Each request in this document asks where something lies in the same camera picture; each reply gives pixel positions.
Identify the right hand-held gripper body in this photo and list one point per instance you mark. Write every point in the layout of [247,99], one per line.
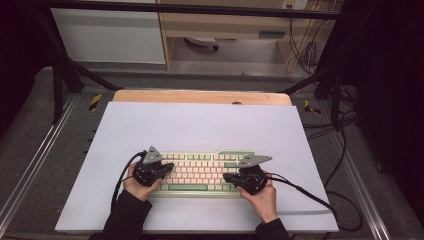
[251,180]

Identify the black metal crossbar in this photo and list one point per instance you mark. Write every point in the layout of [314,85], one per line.
[200,9]

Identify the person's left hand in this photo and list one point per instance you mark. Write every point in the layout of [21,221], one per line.
[136,190]

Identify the yellow and black tape strip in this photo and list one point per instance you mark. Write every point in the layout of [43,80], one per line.
[95,102]
[310,108]

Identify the white cabinet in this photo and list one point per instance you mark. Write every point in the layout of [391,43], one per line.
[106,36]

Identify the white board table cover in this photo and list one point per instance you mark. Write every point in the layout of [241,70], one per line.
[200,130]

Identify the wooden table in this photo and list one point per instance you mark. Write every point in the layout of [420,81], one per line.
[186,96]

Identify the light wooden desk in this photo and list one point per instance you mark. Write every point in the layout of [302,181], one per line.
[226,25]

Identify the dark curtain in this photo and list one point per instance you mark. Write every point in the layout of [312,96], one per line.
[16,50]
[390,83]

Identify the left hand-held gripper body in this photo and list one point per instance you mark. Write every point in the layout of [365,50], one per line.
[151,156]

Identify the person's right hand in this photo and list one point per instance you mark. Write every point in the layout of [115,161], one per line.
[265,205]

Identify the aluminium rail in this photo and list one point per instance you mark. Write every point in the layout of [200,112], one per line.
[363,190]
[33,163]

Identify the white power strip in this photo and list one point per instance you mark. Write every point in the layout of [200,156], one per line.
[295,4]

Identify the green and pink keyboard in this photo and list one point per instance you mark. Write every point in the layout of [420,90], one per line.
[200,173]

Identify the white chair base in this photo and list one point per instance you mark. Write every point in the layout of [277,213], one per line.
[201,41]

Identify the black metal stand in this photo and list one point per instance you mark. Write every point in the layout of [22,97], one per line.
[57,90]
[336,100]

